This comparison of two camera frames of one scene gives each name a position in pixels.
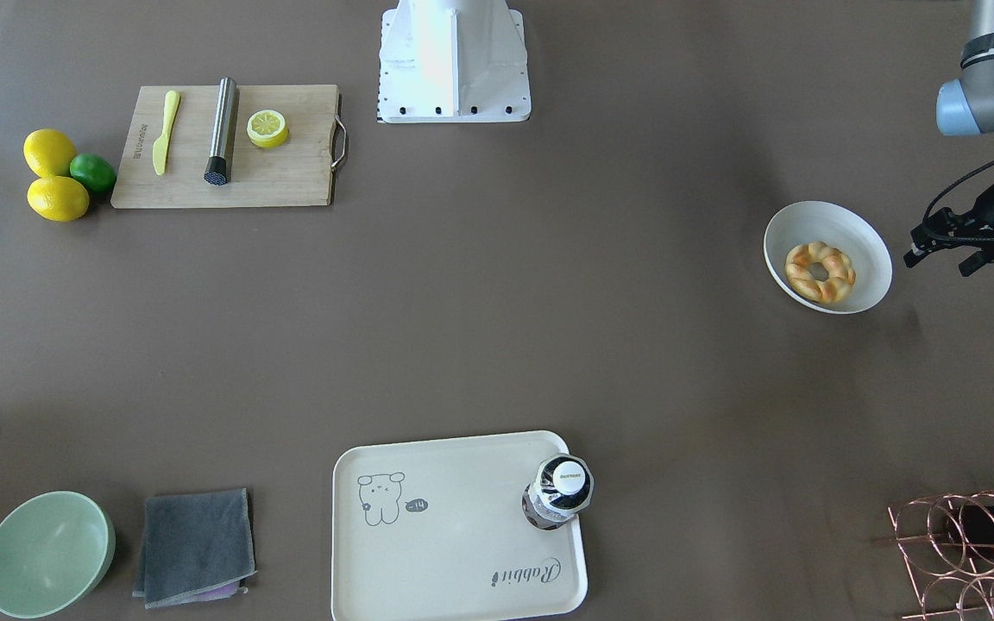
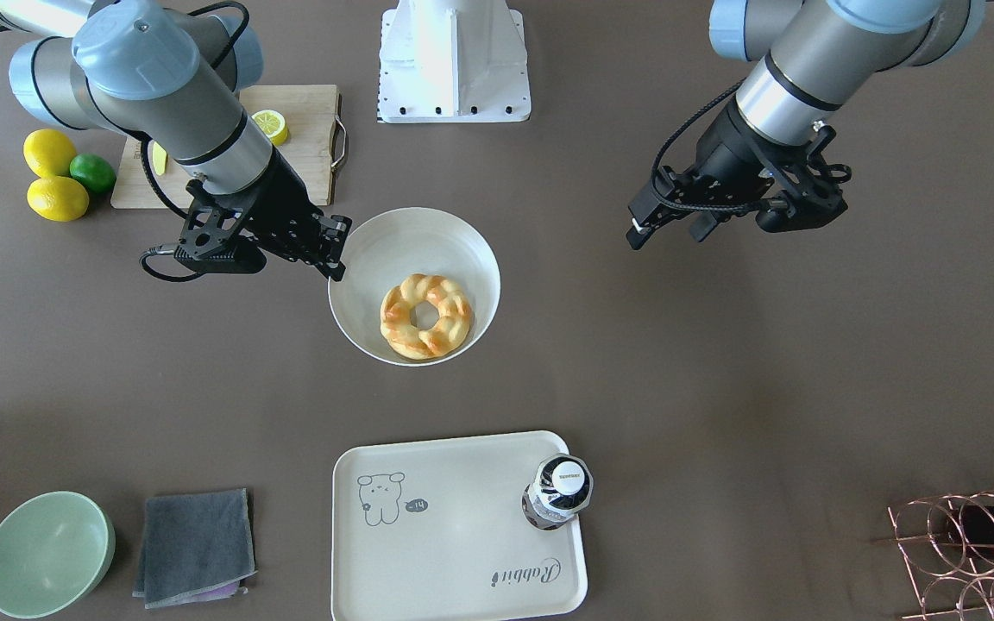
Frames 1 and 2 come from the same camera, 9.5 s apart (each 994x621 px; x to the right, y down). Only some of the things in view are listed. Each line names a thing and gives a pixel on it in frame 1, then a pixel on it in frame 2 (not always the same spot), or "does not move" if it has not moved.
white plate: x=841 y=227 → x=421 y=285
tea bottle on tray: x=563 y=488 does not move
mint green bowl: x=48 y=556 does not move
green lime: x=96 y=172 does not move
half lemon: x=267 y=128 does not move
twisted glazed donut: x=841 y=272 → x=399 y=330
